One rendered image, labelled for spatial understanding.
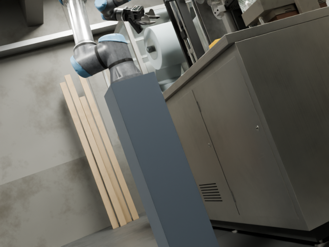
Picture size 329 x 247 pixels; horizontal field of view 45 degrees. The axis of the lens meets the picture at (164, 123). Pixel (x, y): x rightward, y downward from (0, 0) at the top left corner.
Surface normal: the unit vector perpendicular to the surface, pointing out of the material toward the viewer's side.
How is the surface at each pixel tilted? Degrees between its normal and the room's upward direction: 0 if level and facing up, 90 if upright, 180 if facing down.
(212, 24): 90
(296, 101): 90
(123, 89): 90
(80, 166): 90
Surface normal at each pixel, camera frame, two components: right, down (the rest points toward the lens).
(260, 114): -0.90, 0.30
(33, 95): 0.29, -0.18
